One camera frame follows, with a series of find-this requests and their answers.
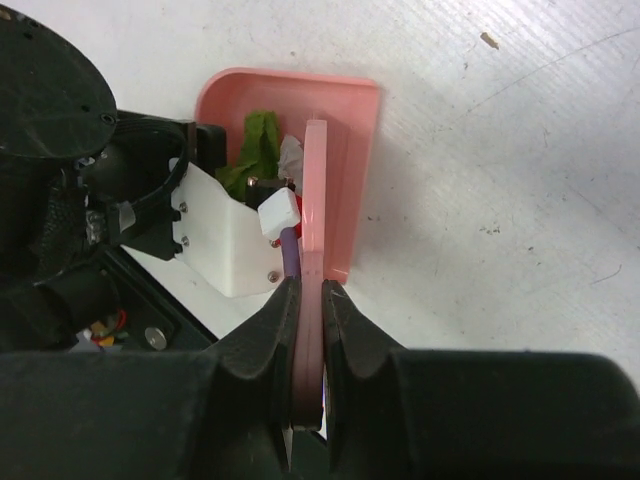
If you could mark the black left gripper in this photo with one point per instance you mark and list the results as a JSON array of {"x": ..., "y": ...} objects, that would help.
[{"x": 130, "y": 183}]

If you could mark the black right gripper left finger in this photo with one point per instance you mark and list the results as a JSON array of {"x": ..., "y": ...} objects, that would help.
[{"x": 219, "y": 413}]

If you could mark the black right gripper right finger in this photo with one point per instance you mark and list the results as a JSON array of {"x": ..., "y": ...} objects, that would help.
[{"x": 399, "y": 413}]

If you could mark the green paper scrap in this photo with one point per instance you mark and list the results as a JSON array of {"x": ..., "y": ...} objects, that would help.
[{"x": 258, "y": 157}]

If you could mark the grey paper scrap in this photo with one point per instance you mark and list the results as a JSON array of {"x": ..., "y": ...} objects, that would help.
[{"x": 290, "y": 164}]

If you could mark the pink plastic dustpan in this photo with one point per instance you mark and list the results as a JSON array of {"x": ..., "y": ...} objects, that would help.
[{"x": 350, "y": 107}]

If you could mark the pink hand brush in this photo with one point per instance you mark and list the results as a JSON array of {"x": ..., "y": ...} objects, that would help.
[{"x": 308, "y": 364}]

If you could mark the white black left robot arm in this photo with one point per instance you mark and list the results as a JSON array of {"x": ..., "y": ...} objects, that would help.
[{"x": 57, "y": 112}]

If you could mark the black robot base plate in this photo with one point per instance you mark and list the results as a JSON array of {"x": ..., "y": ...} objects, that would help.
[{"x": 115, "y": 304}]

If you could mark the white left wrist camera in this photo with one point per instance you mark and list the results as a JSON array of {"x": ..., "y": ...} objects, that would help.
[{"x": 238, "y": 250}]

